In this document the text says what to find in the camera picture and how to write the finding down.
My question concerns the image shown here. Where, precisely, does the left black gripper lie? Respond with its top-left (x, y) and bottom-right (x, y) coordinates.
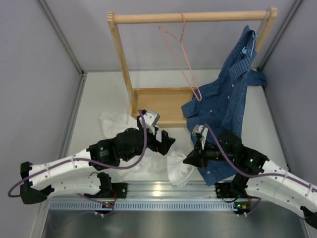
top-left (123, 116), bottom-right (175, 162)

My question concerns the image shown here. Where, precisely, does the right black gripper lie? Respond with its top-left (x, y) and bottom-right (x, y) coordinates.
top-left (183, 138), bottom-right (235, 169)

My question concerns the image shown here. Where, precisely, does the white shirt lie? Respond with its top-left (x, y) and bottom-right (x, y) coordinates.
top-left (99, 112), bottom-right (195, 186)

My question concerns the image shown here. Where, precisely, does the pink wire hanger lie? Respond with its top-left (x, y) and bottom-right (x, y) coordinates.
top-left (158, 11), bottom-right (203, 102)

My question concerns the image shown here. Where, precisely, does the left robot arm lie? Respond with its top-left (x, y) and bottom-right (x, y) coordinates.
top-left (20, 128), bottom-right (176, 204)

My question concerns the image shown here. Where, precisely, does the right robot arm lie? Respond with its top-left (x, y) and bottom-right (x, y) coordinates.
top-left (184, 131), bottom-right (317, 228)

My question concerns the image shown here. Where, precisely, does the blue checkered shirt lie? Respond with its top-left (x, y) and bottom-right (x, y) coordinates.
top-left (181, 24), bottom-right (268, 186)

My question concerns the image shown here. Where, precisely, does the light blue hanger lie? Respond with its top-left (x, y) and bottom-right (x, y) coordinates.
top-left (241, 9), bottom-right (269, 56)

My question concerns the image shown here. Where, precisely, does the wooden clothes rack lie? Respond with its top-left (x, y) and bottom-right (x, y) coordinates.
top-left (107, 6), bottom-right (277, 127)

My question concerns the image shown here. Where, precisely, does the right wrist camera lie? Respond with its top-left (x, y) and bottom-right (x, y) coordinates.
top-left (192, 124), bottom-right (208, 149)

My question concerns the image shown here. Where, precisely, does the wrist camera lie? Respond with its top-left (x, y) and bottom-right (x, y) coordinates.
top-left (137, 109), bottom-right (160, 134)
top-left (192, 124), bottom-right (208, 149)

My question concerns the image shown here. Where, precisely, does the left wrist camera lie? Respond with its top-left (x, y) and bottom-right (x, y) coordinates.
top-left (137, 109), bottom-right (160, 134)

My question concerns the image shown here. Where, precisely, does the slotted metal rail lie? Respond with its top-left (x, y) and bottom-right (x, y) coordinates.
top-left (48, 180), bottom-right (263, 211)

